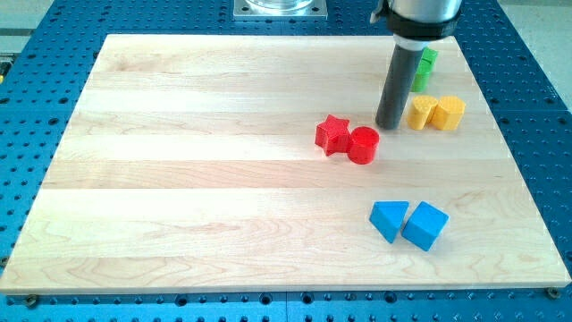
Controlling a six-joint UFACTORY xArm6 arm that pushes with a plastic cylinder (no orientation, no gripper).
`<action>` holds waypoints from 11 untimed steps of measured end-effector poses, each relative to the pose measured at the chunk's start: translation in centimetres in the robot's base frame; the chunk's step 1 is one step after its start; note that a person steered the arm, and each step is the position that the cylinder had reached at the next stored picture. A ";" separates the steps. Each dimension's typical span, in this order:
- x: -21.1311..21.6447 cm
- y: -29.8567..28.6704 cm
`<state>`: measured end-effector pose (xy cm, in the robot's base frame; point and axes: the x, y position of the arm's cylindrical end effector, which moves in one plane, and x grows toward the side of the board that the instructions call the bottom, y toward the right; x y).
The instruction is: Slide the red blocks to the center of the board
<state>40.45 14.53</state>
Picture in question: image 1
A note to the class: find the red star block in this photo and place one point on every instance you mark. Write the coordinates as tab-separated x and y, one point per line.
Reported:
332	135

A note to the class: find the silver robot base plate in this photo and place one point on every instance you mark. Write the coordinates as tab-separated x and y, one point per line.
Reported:
257	10

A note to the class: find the blue cube block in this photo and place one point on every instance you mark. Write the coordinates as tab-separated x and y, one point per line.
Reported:
424	225

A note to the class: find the red cylinder block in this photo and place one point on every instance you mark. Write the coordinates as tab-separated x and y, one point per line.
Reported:
363	145

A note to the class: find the green block front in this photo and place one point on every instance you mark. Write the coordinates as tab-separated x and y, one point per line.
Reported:
422	76

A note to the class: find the green block rear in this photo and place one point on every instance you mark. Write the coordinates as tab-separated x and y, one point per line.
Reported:
428	60

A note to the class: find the blue triangle block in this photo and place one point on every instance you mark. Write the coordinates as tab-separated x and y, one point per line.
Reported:
387	217

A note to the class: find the right board clamp screw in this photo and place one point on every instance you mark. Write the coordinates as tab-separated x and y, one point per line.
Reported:
552	293

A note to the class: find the board clamp screw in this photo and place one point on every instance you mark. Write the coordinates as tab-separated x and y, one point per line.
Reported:
552	293
30	301

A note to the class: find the green block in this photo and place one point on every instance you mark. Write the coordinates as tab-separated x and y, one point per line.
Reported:
422	76
428	60

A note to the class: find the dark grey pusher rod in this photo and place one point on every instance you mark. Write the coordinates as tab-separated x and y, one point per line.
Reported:
398	83

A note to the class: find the yellow heart block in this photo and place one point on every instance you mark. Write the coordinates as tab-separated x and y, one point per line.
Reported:
421	111

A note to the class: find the left board clamp screw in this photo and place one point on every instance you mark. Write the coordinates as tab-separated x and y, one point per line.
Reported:
30	301

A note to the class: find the light wooden board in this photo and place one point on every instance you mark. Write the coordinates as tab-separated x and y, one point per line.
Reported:
189	164

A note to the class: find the yellow hexagon block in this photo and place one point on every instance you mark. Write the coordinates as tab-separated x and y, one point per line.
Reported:
448	113

